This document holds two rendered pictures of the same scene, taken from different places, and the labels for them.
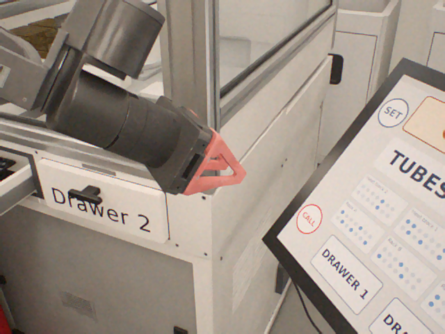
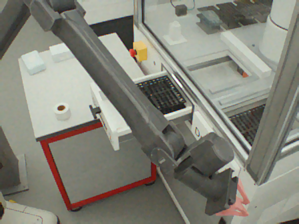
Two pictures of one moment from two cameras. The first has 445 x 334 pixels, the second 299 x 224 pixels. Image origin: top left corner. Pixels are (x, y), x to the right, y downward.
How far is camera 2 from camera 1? 0.44 m
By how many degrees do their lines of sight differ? 35
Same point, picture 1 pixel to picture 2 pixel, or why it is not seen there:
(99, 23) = (203, 155)
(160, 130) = (213, 193)
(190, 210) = (247, 184)
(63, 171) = (203, 125)
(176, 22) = (272, 111)
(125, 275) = not seen: hidden behind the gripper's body
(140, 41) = (215, 167)
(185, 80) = (267, 136)
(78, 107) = (183, 179)
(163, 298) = not seen: hidden behind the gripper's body
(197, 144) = (222, 207)
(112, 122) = (195, 186)
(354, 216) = not seen: outside the picture
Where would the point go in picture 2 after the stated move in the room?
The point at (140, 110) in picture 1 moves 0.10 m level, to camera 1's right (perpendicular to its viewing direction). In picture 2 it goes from (208, 185) to (248, 211)
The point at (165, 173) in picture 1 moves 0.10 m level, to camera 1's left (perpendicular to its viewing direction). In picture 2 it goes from (209, 206) to (173, 181)
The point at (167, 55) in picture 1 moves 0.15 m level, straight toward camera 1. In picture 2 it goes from (263, 120) to (241, 159)
